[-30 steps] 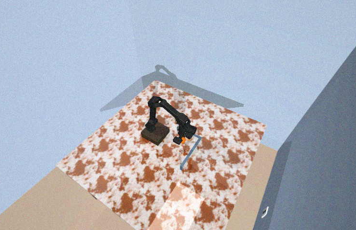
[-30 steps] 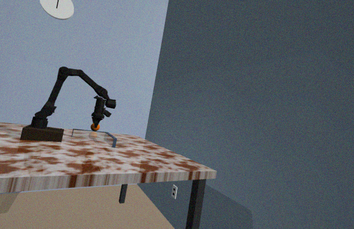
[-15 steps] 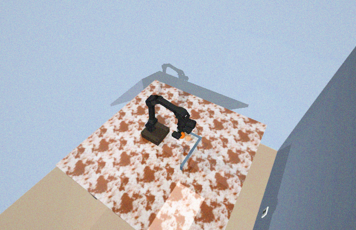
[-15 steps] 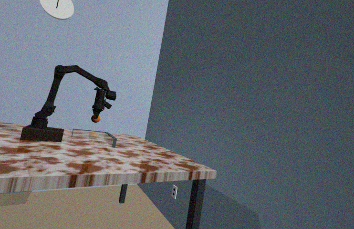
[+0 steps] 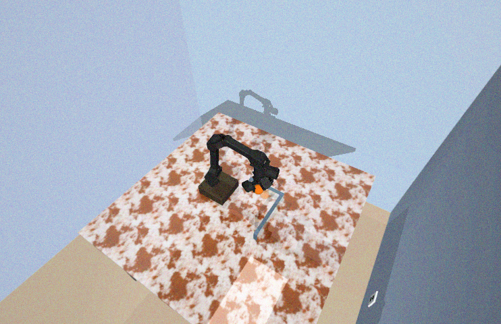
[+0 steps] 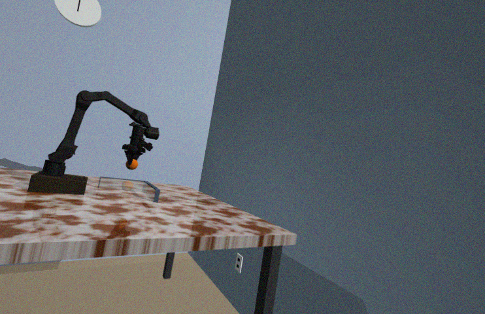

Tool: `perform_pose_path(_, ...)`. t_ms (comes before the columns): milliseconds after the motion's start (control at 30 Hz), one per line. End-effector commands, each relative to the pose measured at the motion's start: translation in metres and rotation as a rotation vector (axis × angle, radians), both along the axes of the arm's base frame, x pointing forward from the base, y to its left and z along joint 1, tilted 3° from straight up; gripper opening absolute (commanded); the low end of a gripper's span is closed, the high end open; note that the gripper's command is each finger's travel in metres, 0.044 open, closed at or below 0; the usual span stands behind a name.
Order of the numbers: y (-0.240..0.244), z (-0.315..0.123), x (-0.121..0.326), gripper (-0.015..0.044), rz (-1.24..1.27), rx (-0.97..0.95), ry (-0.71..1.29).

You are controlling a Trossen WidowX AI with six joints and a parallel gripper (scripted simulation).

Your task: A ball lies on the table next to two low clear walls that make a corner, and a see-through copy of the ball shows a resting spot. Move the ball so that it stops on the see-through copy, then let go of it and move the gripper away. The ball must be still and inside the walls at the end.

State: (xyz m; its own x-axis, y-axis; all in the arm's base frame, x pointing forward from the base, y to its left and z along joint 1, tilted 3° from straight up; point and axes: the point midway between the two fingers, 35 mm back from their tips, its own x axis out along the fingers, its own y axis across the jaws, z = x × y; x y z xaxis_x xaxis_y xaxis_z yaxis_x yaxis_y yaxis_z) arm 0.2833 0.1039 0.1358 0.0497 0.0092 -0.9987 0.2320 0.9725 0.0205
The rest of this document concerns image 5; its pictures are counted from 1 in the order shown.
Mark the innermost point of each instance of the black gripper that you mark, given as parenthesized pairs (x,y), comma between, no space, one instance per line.
(250,186)

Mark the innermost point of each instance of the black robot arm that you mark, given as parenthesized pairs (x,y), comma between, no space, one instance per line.
(256,158)

